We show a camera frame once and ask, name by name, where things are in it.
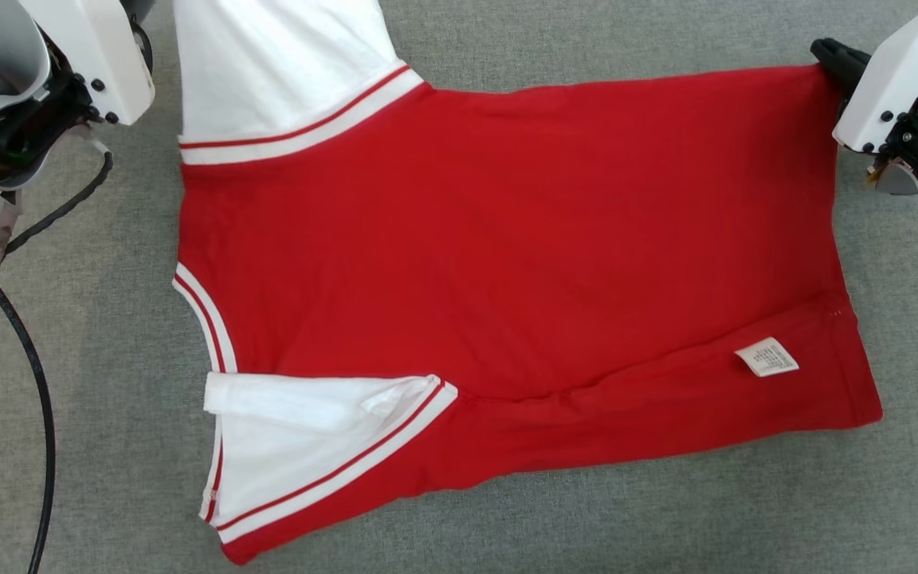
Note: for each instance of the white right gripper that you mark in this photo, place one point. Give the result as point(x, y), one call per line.
point(893, 80)

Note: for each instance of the red white basketball jersey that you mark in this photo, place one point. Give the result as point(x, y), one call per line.
point(507, 239)

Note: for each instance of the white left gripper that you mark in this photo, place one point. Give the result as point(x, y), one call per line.
point(104, 56)

